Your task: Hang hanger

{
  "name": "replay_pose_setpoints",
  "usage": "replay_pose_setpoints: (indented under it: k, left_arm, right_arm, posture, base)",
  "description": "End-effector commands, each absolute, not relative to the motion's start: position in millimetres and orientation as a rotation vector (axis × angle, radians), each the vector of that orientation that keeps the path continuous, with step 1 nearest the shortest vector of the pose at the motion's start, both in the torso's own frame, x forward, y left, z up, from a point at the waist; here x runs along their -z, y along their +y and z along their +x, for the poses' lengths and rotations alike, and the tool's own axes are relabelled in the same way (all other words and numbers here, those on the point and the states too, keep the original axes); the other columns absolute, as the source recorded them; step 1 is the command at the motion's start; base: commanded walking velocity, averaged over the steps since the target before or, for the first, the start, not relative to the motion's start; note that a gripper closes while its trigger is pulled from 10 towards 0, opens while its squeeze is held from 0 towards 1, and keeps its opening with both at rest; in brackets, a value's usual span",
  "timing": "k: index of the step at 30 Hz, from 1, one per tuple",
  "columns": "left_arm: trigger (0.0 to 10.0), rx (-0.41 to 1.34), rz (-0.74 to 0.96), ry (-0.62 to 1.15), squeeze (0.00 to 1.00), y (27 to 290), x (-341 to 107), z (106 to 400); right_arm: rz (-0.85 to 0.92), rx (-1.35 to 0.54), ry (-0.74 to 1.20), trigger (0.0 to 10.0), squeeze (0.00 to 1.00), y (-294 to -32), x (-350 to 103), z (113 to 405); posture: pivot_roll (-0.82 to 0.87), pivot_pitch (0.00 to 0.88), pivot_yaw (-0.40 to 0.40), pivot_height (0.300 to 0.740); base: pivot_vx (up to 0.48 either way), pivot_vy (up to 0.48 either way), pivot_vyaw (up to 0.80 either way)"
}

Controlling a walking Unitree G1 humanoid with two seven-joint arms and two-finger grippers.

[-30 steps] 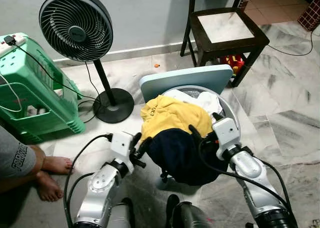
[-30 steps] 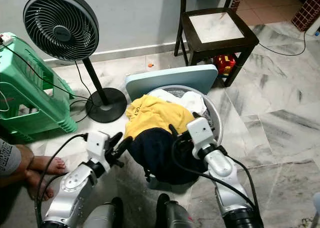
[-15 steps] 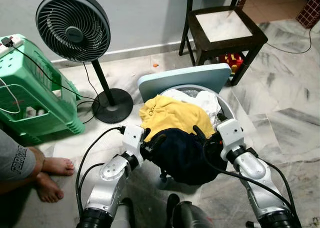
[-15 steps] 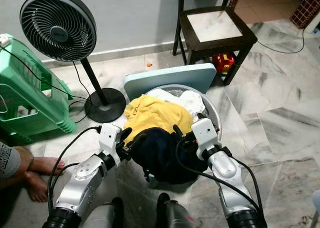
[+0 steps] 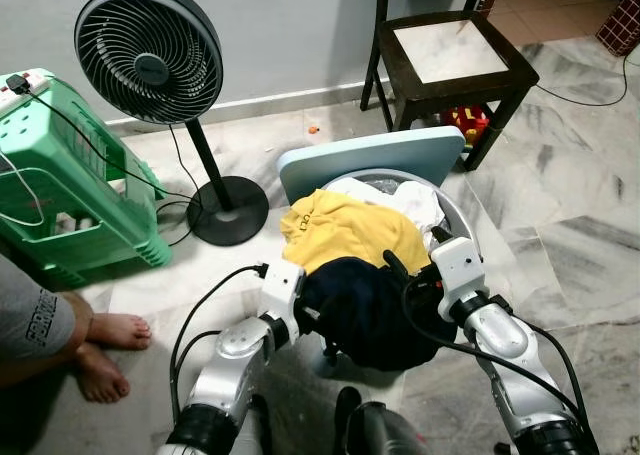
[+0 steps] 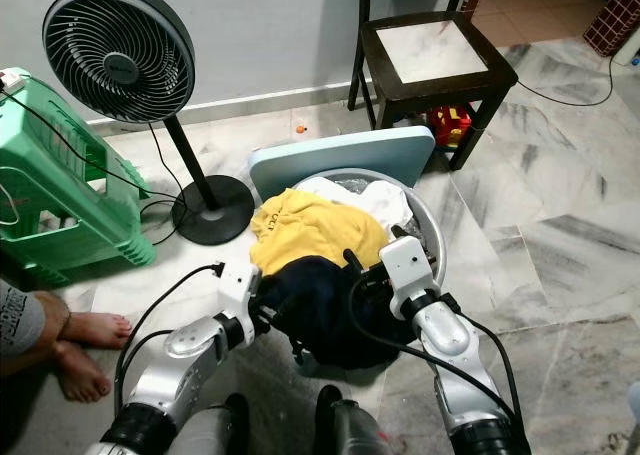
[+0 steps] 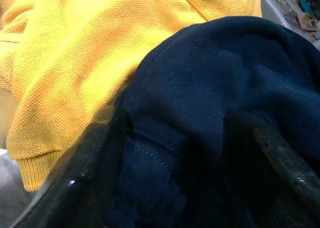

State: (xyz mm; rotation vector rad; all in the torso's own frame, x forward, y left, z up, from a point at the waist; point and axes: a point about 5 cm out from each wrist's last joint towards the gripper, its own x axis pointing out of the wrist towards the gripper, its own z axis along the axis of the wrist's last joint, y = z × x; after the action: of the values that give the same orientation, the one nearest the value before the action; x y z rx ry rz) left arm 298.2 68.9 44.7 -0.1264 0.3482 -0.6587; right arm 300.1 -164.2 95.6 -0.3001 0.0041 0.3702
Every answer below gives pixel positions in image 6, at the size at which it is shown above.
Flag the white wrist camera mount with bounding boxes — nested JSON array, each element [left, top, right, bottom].
[[378, 235, 439, 316], [218, 260, 261, 321]]

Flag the light blue plastic stool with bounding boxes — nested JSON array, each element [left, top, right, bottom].
[[248, 125, 436, 204]]

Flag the black fan cable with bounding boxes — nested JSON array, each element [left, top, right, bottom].
[[0, 85, 191, 226]]

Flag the grey plastic basin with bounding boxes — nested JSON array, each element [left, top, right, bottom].
[[295, 167, 449, 286]]

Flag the green plastic stool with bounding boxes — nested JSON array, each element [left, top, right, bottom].
[[0, 67, 151, 286]]

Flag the white garment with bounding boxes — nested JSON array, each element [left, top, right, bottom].
[[295, 175, 416, 241]]

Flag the dark wooden chair marble seat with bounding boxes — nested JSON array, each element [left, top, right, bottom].
[[348, 0, 521, 171]]

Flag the grey printed shorts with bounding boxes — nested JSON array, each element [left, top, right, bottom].
[[0, 280, 49, 356]]

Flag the navy blue garment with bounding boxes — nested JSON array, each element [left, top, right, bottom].
[[255, 255, 421, 371]]

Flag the yellow garment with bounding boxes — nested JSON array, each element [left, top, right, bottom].
[[248, 188, 391, 276]]

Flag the black floor fan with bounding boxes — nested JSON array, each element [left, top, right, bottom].
[[42, 0, 254, 246]]

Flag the bare leg of person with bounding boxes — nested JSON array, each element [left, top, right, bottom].
[[0, 290, 73, 376]]

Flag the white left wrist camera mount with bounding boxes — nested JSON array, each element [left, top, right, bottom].
[[218, 260, 261, 321]]

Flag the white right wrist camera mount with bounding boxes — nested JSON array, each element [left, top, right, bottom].
[[378, 235, 439, 316]]

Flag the white power strip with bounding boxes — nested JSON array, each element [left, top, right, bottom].
[[0, 67, 29, 88]]

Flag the robot right leg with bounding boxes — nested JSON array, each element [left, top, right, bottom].
[[315, 385, 396, 455]]

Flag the red toy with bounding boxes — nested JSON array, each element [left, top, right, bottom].
[[428, 105, 473, 146]]

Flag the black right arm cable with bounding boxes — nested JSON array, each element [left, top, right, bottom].
[[340, 250, 521, 426]]

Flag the black floor cable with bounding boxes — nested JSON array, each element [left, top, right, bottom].
[[515, 35, 623, 108]]

